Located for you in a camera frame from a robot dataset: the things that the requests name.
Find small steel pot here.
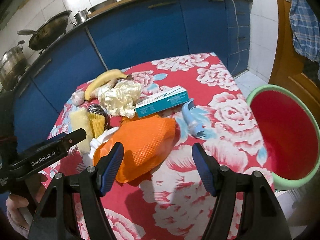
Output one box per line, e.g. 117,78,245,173
71,9,88,26

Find long-handled frying pan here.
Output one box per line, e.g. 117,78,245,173
87,0,117,14

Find yellow banana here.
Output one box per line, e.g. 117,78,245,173
84,69,132,101

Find garlic bulb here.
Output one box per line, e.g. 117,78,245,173
71,90,85,106

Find black wok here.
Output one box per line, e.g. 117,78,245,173
17,10,72,51

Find steel wool scourer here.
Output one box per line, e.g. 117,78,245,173
87,104,106,117

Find white power cable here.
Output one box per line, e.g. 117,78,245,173
215,0,241,77

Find wooden door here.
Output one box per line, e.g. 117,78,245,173
268,0,320,95

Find crumpled cabbage leaf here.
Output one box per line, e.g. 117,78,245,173
98,80,142,119

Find blue plaid shirt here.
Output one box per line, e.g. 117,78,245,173
289,0,319,63

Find red green plastic basin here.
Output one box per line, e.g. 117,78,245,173
247,85,319,190

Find large steel stockpot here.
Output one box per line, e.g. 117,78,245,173
1,40,28,91

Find blue kitchen cabinet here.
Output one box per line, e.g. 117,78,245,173
14,0,253,152

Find yellow foam fruit net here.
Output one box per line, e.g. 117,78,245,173
88,113,105,139

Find person's left hand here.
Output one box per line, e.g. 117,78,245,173
6,173,48,238

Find red floral tablecloth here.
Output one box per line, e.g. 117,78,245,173
43,53,273,239

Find blue plastic tube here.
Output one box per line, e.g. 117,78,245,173
181,98,205,138

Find pale yellow sponge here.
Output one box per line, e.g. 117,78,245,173
69,107,93,154

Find teal white cardboard box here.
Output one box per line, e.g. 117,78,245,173
136,86,189,118

